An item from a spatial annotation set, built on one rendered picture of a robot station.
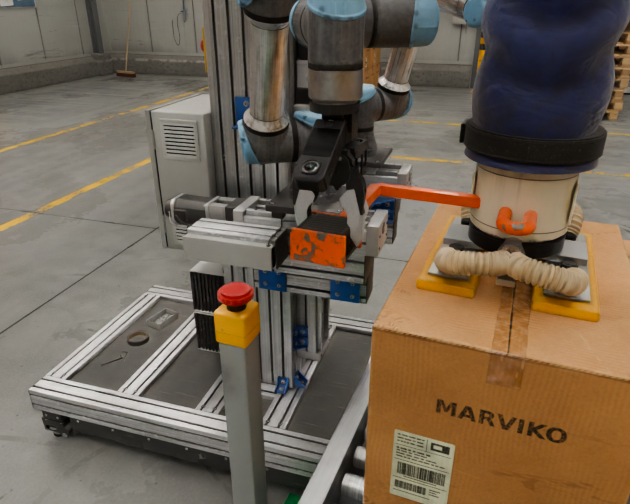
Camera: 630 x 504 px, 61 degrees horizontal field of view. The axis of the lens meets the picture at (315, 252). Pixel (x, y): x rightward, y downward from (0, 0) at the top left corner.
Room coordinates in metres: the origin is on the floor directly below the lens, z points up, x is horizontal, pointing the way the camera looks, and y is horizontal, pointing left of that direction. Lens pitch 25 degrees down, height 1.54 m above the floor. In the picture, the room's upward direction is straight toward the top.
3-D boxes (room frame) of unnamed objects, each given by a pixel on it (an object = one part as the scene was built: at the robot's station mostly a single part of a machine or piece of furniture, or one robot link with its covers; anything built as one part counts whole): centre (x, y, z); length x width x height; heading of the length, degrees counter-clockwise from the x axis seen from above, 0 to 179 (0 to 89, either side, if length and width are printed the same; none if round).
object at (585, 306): (0.89, -0.46, 1.11); 0.34 x 0.10 x 0.05; 157
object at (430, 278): (0.96, -0.29, 1.11); 0.34 x 0.10 x 0.05; 157
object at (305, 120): (1.45, 0.00, 1.20); 0.13 x 0.12 x 0.14; 103
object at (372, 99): (1.92, -0.16, 1.20); 0.13 x 0.12 x 0.14; 122
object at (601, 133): (0.93, -0.37, 1.33); 0.23 x 0.23 x 0.04
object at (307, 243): (0.75, -0.02, 1.21); 0.09 x 0.08 x 0.05; 67
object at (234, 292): (0.90, 0.15, 1.02); 0.07 x 0.07 x 0.04
